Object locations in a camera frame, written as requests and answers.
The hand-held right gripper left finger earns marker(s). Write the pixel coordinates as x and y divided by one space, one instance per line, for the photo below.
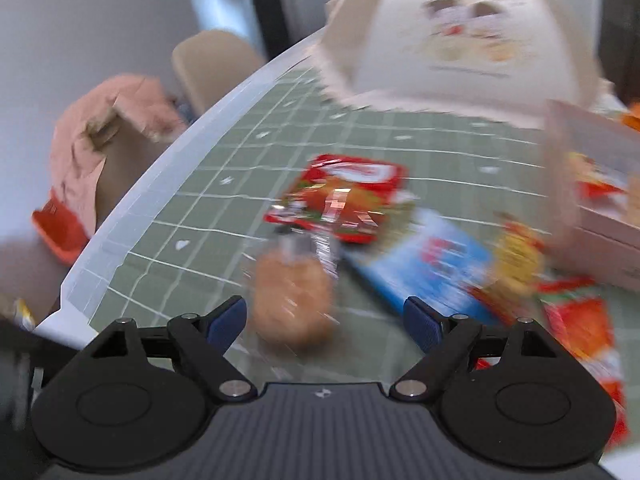
227 319

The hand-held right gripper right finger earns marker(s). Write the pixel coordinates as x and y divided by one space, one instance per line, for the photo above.
422 324

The blue snack packet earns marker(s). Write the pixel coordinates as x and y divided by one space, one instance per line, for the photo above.
425 260

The clear orange snack packet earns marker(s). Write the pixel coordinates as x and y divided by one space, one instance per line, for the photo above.
292 295

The small yellow packet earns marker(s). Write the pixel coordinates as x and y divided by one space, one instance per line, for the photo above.
23 314

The orange plastic basket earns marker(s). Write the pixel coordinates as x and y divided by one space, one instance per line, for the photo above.
60 232

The green grid table mat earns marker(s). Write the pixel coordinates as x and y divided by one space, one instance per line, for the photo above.
240 170

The red orange snack packet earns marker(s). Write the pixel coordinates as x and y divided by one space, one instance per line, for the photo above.
585 330

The pink jacket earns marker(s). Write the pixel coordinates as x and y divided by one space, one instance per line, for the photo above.
80 160

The beige chair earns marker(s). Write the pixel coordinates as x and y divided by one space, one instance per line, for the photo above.
210 65

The orange box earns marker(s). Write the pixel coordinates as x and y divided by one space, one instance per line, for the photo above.
631 117

